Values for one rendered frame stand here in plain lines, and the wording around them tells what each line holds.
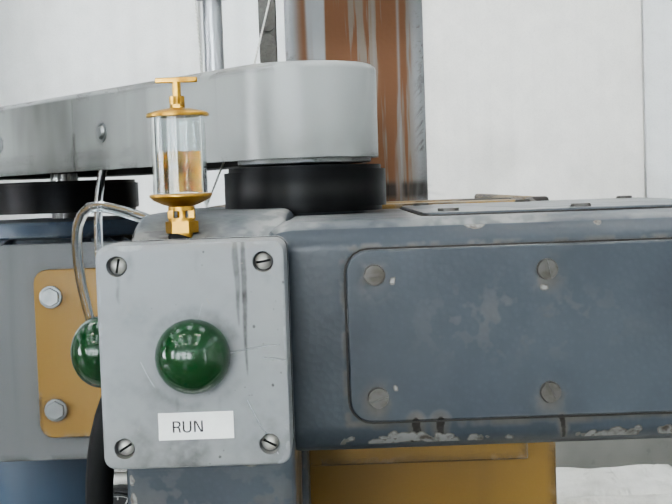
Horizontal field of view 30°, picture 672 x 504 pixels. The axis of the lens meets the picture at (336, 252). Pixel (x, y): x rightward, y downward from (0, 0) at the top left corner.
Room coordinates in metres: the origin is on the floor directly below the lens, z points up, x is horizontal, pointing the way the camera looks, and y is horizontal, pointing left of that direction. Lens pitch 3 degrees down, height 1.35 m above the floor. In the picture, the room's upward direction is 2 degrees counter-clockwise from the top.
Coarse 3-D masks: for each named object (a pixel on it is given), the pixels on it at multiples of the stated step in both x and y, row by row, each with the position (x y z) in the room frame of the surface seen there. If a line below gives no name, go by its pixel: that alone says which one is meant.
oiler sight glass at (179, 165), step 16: (160, 128) 0.57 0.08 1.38; (176, 128) 0.57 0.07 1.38; (192, 128) 0.57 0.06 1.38; (160, 144) 0.57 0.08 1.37; (176, 144) 0.57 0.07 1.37; (192, 144) 0.57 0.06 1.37; (160, 160) 0.57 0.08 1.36; (176, 160) 0.57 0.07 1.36; (192, 160) 0.57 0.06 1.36; (160, 176) 0.57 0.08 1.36; (176, 176) 0.57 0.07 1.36; (192, 176) 0.57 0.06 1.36; (160, 192) 0.57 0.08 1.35; (176, 192) 0.57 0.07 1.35; (192, 192) 0.57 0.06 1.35
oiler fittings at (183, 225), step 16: (160, 80) 0.58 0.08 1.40; (176, 80) 0.58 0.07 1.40; (192, 80) 0.58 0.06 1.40; (176, 96) 0.58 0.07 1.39; (160, 112) 0.57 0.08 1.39; (176, 112) 0.57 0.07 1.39; (192, 112) 0.57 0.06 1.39; (176, 208) 0.57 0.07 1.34; (192, 208) 0.58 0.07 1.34; (176, 224) 0.57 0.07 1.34; (192, 224) 0.58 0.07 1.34
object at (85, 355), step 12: (84, 324) 0.51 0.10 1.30; (96, 324) 0.51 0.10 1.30; (84, 336) 0.51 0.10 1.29; (96, 336) 0.51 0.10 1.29; (72, 348) 0.51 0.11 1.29; (84, 348) 0.50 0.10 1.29; (96, 348) 0.50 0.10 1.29; (72, 360) 0.51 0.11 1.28; (84, 360) 0.50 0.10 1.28; (96, 360) 0.50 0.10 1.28; (84, 372) 0.51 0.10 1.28; (96, 372) 0.50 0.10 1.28; (96, 384) 0.51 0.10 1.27
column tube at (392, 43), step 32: (288, 0) 1.04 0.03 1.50; (320, 0) 1.04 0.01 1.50; (352, 0) 1.04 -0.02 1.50; (384, 0) 1.04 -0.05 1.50; (416, 0) 1.04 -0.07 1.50; (288, 32) 1.04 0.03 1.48; (320, 32) 1.04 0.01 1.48; (352, 32) 1.04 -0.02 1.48; (384, 32) 1.04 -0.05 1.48; (416, 32) 1.04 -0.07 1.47; (384, 64) 1.04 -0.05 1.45; (416, 64) 1.04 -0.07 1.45; (384, 96) 1.04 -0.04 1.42; (416, 96) 1.04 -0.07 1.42; (384, 128) 1.04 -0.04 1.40; (416, 128) 1.04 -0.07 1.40; (384, 160) 1.04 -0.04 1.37; (416, 160) 1.04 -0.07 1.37; (416, 192) 1.04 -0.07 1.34
